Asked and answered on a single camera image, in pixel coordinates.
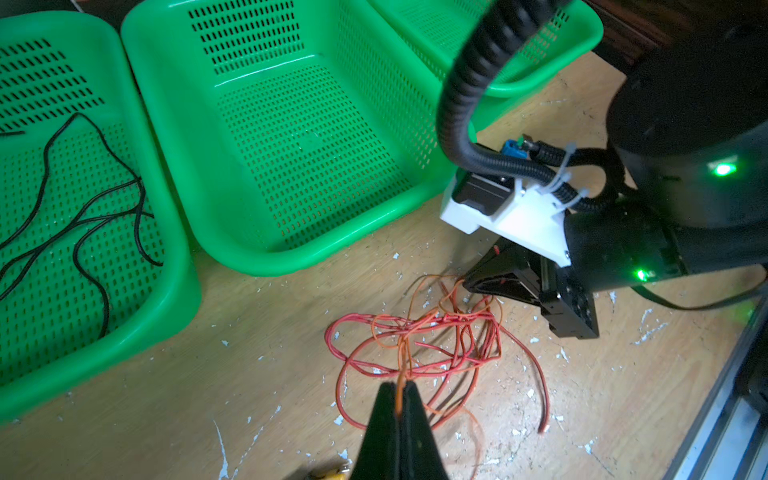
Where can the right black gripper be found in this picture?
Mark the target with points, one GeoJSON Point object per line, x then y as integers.
{"type": "Point", "coordinates": [511, 271]}

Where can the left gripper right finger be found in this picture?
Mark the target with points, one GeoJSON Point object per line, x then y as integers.
{"type": "Point", "coordinates": [418, 455]}

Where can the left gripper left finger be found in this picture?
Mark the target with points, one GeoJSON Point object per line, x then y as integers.
{"type": "Point", "coordinates": [379, 453]}

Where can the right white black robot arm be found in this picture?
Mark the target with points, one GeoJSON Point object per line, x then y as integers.
{"type": "Point", "coordinates": [680, 188]}

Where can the yellow tape measure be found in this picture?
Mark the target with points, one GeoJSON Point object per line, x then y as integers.
{"type": "Point", "coordinates": [336, 473]}

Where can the right green plastic basket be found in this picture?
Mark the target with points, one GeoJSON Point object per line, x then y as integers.
{"type": "Point", "coordinates": [437, 30]}

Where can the green plastic basket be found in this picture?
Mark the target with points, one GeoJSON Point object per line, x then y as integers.
{"type": "Point", "coordinates": [291, 129]}
{"type": "Point", "coordinates": [437, 30]}
{"type": "Point", "coordinates": [95, 262]}

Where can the middle green plastic basket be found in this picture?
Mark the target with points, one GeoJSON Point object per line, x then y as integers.
{"type": "Point", "coordinates": [291, 129]}

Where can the left green plastic basket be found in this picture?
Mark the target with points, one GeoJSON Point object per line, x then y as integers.
{"type": "Point", "coordinates": [95, 262]}

